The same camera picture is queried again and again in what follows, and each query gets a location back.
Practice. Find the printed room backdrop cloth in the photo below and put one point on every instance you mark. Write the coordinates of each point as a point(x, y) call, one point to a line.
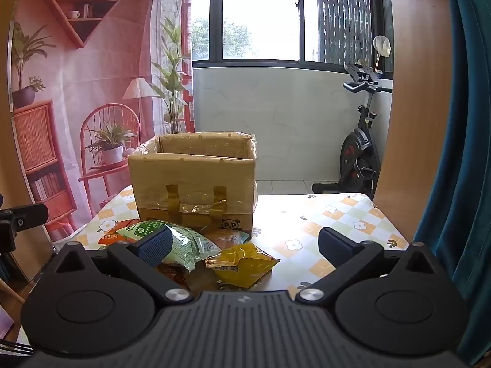
point(96, 84)

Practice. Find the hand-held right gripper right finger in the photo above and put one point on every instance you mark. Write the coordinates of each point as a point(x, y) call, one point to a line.
point(337, 246)

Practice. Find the black framed window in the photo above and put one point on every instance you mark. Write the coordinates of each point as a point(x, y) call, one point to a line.
point(261, 15)

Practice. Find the red-brown snack packet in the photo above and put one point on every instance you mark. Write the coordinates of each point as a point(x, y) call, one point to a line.
point(172, 272)

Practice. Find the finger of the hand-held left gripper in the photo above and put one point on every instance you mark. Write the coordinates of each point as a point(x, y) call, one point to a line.
point(27, 216)

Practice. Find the black exercise bike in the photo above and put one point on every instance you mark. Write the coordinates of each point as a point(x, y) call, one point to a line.
point(356, 149)

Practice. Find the orange snack packet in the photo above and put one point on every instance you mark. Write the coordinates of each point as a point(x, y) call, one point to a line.
point(111, 237)

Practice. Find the clear bread packet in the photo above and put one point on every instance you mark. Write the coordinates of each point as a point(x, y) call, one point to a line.
point(230, 239)

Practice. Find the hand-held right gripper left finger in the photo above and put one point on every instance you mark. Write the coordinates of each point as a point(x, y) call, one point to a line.
point(155, 244)

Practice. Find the brown cardboard box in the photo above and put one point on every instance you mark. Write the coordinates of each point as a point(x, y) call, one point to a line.
point(191, 172)

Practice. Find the teal curtain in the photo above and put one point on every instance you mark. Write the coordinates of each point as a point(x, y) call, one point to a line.
point(468, 161)

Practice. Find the yellow snack packet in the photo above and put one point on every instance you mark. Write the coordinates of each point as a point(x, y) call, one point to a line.
point(245, 264)

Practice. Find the green snack packet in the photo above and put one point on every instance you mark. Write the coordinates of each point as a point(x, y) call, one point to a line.
point(191, 247)

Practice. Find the floral checkered tablecloth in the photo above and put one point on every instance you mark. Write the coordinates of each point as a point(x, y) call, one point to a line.
point(299, 214)

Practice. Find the wooden panel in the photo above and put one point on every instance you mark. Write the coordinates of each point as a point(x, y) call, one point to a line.
point(414, 103)

